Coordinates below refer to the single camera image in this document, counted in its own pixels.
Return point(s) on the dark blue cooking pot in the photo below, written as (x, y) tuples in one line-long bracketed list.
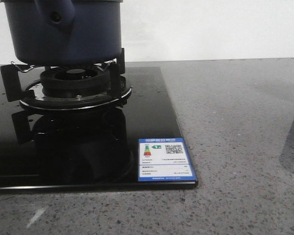
[(65, 32)]

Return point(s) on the black pot support grate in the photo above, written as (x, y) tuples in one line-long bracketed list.
[(32, 97)]

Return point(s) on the blue energy label sticker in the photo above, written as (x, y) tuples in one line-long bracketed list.
[(164, 159)]

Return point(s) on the black glass gas cooktop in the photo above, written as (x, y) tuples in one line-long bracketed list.
[(94, 150)]

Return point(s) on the black gas burner head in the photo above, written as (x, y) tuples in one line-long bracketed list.
[(68, 82)]

